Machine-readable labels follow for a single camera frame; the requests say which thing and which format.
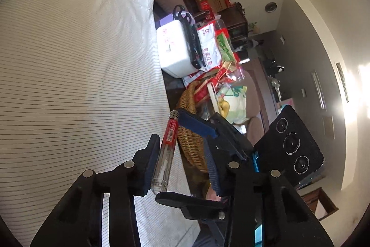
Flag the white air vent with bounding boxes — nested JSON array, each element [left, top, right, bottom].
[[335, 62, 350, 104]]

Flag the green floral plastic bag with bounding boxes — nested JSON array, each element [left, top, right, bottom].
[[217, 86, 249, 123]]

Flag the white plastic box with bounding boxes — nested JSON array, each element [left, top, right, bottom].
[[156, 22, 200, 78]]

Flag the dark wooden cabinet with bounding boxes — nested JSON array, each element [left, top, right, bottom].
[[217, 2, 250, 62]]

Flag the yellow bananas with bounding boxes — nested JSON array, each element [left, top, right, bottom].
[[217, 99, 230, 117]]

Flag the clear lighter red label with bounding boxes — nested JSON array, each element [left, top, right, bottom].
[[151, 109, 180, 196]]

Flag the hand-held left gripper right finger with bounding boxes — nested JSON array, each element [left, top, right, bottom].
[[204, 138, 334, 247]]

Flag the green red snack bag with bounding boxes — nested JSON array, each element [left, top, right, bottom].
[[215, 28, 240, 62]]

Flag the red snack bags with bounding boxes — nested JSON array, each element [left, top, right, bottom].
[[191, 59, 246, 104]]

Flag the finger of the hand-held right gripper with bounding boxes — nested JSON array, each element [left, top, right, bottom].
[[155, 191, 229, 220], [177, 109, 232, 149]]

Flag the black remote control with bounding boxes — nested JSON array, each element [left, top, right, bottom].
[[185, 20, 207, 68]]

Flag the black handled scissors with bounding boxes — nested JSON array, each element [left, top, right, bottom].
[[173, 4, 194, 25]]

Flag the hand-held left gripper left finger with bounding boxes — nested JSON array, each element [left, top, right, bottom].
[[30, 134, 161, 247]]

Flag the white red snack bag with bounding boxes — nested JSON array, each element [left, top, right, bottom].
[[182, 22, 223, 85]]

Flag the grey striped cloth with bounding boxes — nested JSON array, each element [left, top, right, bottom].
[[0, 0, 200, 247]]

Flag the wicker basket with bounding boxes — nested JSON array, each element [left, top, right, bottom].
[[176, 81, 214, 174]]

